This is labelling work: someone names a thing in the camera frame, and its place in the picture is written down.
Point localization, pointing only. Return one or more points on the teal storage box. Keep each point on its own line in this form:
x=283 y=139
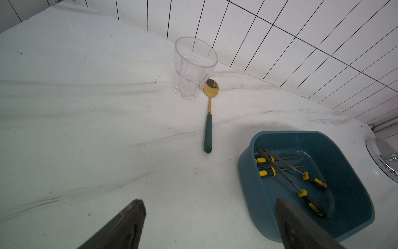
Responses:
x=346 y=201

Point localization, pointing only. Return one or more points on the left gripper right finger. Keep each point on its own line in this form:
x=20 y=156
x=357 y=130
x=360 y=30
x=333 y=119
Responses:
x=299 y=231

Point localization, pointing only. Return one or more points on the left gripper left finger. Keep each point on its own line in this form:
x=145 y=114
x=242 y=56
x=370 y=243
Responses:
x=123 y=231

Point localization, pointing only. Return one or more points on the chrome cup holder stand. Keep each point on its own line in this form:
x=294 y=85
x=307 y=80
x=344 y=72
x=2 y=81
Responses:
x=385 y=156

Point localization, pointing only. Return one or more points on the gold spoon green handle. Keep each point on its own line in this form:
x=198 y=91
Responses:
x=211 y=89

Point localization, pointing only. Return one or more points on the clear plastic cup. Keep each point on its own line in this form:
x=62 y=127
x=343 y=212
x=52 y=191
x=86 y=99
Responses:
x=194 y=62

